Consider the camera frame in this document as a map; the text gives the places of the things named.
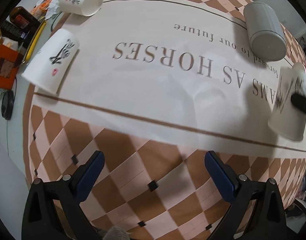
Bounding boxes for white paper cup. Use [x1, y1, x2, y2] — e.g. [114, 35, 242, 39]
[59, 0, 103, 17]
[268, 62, 306, 141]
[22, 28, 80, 95]

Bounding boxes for grey plastic cup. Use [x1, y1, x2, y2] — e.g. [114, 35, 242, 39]
[243, 2, 287, 61]

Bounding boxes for black round disc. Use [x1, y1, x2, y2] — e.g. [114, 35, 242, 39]
[1, 90, 15, 120]

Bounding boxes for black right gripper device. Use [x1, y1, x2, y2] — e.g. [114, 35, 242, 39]
[291, 93, 306, 114]

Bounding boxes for checkered brown pink tablecloth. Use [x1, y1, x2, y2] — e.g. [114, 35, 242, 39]
[23, 0, 306, 239]

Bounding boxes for orange gift box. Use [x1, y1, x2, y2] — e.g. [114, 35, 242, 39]
[0, 44, 23, 90]

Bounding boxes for black cylinder bottle box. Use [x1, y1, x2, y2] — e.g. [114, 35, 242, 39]
[0, 21, 27, 43]

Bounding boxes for dark glass liquor bottle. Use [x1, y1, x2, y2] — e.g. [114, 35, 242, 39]
[9, 6, 40, 39]

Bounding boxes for crumpled white tissue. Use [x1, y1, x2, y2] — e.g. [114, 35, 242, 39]
[45, 0, 60, 20]

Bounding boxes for orange snack packets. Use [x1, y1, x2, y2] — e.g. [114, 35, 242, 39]
[30, 0, 51, 19]

